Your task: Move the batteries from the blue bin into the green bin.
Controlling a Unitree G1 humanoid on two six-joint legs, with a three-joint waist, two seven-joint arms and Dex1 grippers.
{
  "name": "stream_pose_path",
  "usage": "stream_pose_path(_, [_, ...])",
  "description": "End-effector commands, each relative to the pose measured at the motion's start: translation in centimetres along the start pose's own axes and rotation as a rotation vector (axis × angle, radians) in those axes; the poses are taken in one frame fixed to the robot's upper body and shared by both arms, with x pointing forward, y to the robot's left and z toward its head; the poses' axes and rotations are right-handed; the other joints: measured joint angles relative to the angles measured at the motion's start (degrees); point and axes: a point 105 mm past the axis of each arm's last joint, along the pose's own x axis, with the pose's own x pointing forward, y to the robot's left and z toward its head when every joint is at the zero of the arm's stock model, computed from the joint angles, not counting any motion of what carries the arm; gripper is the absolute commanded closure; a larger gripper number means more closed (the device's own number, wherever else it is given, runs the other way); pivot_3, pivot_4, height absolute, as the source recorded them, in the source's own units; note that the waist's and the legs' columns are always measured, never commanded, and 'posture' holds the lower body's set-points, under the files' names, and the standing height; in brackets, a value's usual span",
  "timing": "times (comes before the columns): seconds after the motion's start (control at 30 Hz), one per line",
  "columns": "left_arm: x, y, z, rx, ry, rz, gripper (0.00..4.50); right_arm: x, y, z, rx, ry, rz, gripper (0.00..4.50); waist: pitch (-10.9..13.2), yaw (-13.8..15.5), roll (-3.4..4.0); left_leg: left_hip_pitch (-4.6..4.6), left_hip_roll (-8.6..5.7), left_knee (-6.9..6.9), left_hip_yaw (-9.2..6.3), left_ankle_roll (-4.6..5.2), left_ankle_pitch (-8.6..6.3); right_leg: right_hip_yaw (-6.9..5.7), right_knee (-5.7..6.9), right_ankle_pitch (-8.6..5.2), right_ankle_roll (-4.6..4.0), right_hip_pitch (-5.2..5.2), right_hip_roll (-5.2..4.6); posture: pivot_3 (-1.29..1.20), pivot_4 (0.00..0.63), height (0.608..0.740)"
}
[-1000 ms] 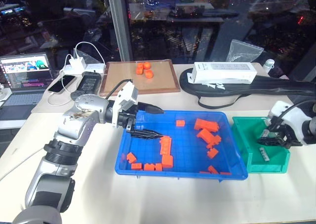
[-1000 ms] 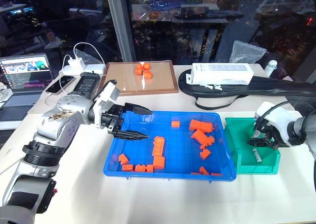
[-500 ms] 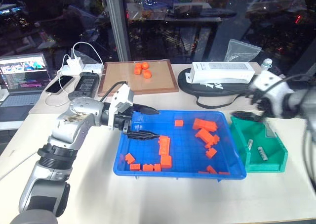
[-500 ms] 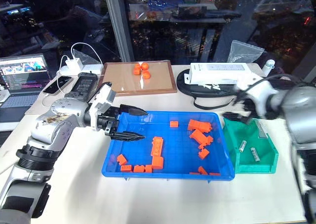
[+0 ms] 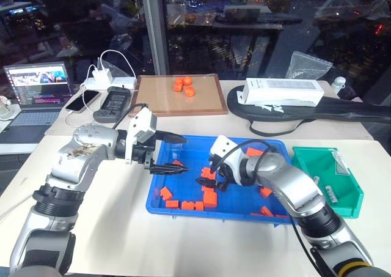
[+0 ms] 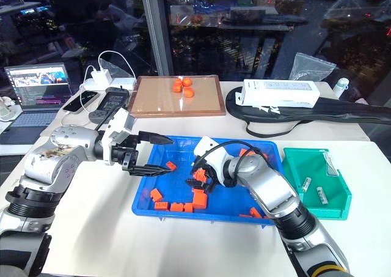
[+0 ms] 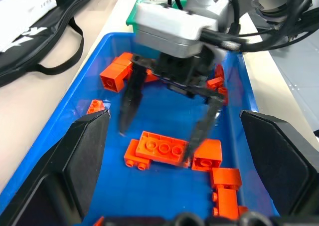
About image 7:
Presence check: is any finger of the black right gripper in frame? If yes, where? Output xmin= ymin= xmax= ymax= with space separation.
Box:
xmin=118 ymin=60 xmax=148 ymax=137
xmin=182 ymin=97 xmax=225 ymax=167

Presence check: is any green plastic bin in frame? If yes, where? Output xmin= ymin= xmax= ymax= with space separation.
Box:
xmin=125 ymin=0 xmax=188 ymax=35

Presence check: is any black fabric bag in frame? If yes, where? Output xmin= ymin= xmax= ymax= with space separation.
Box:
xmin=0 ymin=0 xmax=101 ymax=87

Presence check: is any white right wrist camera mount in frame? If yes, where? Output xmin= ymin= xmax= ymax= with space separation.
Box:
xmin=134 ymin=0 xmax=219 ymax=60

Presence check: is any orange square building brick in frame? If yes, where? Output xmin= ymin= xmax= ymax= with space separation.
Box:
xmin=191 ymin=139 xmax=223 ymax=172
xmin=99 ymin=62 xmax=129 ymax=94

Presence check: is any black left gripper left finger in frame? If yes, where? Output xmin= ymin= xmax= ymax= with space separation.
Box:
xmin=0 ymin=108 xmax=112 ymax=226

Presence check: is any blue plastic bin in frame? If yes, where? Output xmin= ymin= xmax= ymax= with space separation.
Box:
xmin=0 ymin=31 xmax=282 ymax=226

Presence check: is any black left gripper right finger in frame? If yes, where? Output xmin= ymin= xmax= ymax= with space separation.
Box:
xmin=239 ymin=109 xmax=319 ymax=220

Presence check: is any long flat orange brick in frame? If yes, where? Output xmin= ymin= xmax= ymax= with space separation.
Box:
xmin=135 ymin=130 xmax=190 ymax=167

